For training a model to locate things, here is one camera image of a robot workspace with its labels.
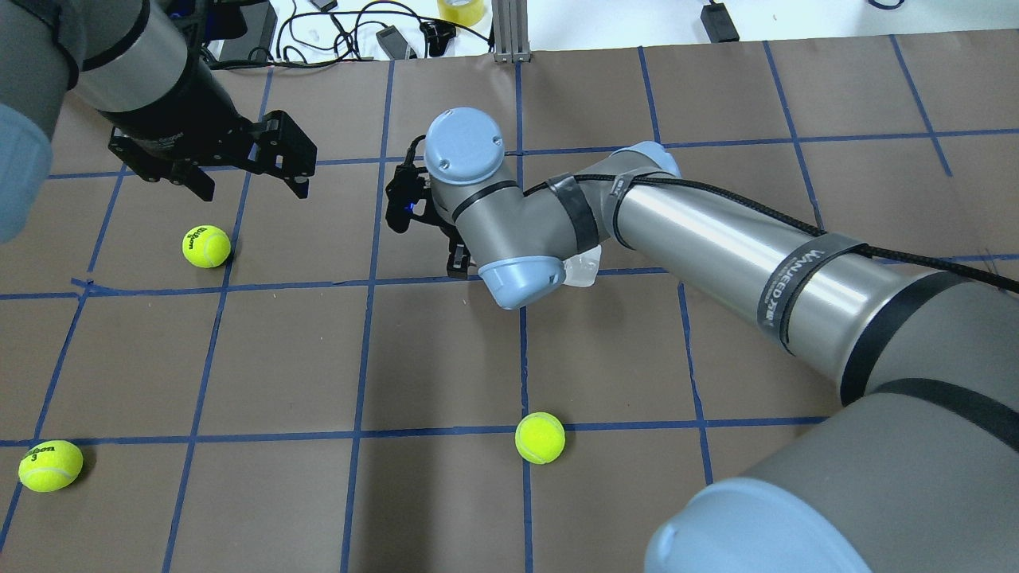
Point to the yellow tape roll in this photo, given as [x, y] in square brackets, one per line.
[462, 12]

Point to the black power adapter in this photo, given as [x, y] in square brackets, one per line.
[394, 45]

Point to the black box on table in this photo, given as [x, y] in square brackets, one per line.
[248, 32]

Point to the clear tennis ball can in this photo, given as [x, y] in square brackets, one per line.
[581, 271]

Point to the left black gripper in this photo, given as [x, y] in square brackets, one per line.
[177, 119]

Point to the black power brick right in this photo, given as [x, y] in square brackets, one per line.
[718, 24]

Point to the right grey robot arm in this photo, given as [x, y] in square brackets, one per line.
[917, 469]

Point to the aluminium frame post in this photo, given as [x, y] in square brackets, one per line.
[510, 31]

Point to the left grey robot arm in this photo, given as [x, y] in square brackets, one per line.
[139, 65]

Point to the tennis ball centre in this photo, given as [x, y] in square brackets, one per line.
[540, 438]

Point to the brown paper table mat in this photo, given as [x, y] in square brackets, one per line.
[328, 400]

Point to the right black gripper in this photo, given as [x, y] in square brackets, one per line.
[459, 259]

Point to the tennis ball upper left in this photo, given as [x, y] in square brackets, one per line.
[206, 246]

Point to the tennis ball lower left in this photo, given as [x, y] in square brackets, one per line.
[50, 466]

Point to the tennis ball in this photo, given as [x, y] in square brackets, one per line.
[540, 438]
[206, 246]
[50, 466]

